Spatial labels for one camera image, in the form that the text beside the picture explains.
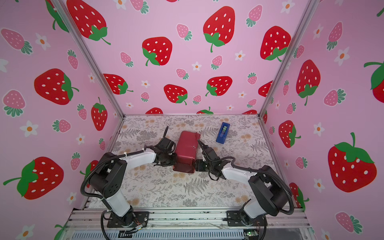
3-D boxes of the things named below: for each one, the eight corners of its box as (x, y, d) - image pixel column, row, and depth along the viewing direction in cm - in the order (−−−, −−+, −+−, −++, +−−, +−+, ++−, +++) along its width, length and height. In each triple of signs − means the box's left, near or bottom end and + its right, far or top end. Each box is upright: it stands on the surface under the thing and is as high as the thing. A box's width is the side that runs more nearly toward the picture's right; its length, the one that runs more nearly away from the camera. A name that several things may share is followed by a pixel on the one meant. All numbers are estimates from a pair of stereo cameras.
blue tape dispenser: (215, 141, 107) (216, 136, 102) (220, 127, 116) (221, 121, 111) (224, 144, 106) (226, 138, 100) (228, 129, 115) (230, 123, 109)
